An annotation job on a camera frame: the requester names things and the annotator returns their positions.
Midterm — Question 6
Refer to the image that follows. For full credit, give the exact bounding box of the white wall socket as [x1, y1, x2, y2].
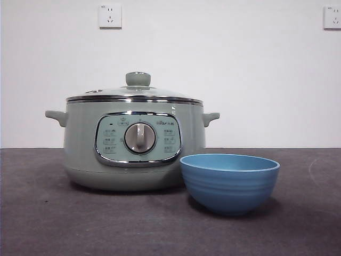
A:
[99, 4, 123, 29]
[323, 5, 341, 30]

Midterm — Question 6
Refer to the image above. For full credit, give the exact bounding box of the pale green electric steamer pot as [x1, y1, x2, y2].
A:
[44, 100, 221, 191]

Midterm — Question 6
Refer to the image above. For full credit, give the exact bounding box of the glass lid with green knob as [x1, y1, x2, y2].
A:
[66, 71, 204, 103]

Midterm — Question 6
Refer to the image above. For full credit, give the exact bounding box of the blue ribbed bowl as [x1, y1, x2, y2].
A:
[180, 154, 281, 216]

